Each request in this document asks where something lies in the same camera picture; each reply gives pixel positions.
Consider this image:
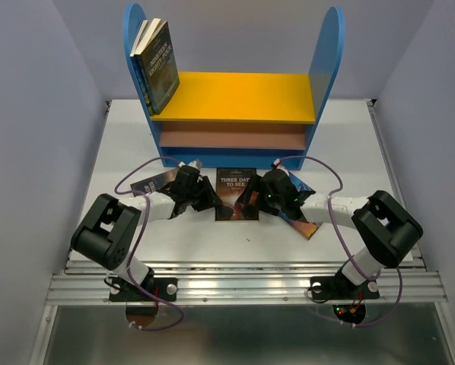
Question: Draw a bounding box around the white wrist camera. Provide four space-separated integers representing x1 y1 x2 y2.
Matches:
271 158 289 174
178 159 202 171

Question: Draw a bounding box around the Jane Eyre blue book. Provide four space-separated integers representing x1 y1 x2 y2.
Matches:
278 172 320 240

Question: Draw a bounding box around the aluminium mounting rail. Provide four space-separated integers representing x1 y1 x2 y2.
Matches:
46 260 447 306

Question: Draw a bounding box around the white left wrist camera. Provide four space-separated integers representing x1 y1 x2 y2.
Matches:
178 159 202 171

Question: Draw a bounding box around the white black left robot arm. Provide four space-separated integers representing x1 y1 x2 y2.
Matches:
71 163 221 300

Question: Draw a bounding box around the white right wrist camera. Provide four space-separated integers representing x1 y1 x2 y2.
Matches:
271 158 289 174

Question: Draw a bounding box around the green cover book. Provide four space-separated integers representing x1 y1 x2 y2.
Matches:
130 20 154 116

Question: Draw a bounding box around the blue yellow wooden bookshelf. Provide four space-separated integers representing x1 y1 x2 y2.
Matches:
122 3 345 169

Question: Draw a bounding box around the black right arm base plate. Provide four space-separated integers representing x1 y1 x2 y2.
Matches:
307 276 380 303

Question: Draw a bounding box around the A Tale Of Two Cities book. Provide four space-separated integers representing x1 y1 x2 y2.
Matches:
130 166 179 196

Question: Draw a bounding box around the Nineteen Eighty-Four book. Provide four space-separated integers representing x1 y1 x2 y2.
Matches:
137 18 180 115

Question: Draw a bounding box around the Three Days To See book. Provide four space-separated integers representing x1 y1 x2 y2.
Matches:
215 168 259 221

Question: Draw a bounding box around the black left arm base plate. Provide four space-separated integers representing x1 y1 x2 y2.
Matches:
109 277 180 304

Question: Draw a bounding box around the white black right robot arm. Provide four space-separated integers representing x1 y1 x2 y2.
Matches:
237 167 423 303

